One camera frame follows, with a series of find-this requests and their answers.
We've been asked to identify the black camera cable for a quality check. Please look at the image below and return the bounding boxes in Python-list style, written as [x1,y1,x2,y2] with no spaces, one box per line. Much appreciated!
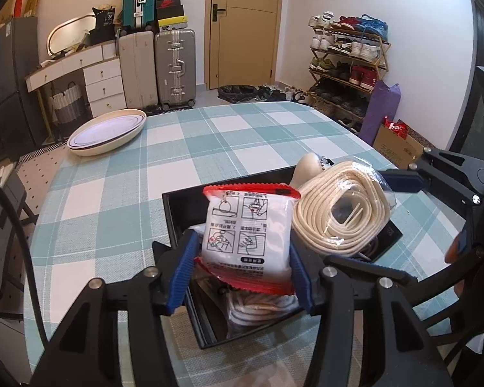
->
[0,168,50,347]

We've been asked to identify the tan wooden door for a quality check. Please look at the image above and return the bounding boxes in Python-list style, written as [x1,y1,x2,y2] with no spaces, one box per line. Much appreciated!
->
[204,0,282,89]

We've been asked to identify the brown cardboard box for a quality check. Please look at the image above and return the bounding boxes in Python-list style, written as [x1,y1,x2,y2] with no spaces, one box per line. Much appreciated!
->
[373,116,424,170]

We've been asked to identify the bag of white blue items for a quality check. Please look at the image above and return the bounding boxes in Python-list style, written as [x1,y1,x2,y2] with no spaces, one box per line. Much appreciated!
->
[289,152,334,190]

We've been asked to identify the cream rope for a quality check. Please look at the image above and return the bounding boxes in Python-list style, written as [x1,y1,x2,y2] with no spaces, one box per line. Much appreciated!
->
[291,160,397,258]

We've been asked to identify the silver aluminium suitcase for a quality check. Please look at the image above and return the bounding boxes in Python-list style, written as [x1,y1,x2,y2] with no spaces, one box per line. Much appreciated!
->
[155,29,197,111]

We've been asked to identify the purple yoga mat bag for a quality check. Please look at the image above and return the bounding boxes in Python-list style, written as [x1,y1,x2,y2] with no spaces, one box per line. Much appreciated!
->
[358,80,401,145]

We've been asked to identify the red edged white packet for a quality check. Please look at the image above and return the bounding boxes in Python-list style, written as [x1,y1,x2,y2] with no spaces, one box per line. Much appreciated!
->
[196,183,301,295]

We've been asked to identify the adidas bag of laces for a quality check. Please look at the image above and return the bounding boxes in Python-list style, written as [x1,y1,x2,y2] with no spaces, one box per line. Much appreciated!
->
[225,290,300,339]

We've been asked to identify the striped laundry basket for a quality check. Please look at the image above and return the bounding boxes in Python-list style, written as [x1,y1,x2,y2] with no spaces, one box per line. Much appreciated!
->
[49,81,86,125]

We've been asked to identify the white dresser with drawers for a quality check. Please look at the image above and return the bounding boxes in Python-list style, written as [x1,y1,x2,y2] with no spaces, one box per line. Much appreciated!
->
[25,40,126,117]

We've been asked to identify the wooden shoe rack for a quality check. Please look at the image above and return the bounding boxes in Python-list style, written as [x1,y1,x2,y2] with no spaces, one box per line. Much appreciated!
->
[308,11,391,134]

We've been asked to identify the beige hard suitcase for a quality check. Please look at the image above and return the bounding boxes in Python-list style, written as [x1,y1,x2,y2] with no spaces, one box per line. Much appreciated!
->
[118,31,158,109]

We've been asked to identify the person's right hand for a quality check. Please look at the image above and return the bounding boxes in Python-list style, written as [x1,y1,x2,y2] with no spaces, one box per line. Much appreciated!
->
[444,237,460,264]

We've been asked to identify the oval vanity mirror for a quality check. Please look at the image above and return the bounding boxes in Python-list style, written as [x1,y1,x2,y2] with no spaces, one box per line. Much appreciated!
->
[46,12,96,57]

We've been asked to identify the white oval tray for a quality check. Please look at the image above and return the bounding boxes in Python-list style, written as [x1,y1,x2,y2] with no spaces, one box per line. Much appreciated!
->
[67,108,147,157]

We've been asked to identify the stack of shoe boxes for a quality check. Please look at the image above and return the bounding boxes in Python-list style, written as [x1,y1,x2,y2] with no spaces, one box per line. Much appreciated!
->
[156,0,188,31]

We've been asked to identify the teal checkered tablecloth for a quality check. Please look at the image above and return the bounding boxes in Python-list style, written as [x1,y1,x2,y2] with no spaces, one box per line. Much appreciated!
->
[21,100,483,387]

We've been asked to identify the black refrigerator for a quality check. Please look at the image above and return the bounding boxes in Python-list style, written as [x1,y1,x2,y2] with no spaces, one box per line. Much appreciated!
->
[0,17,48,162]

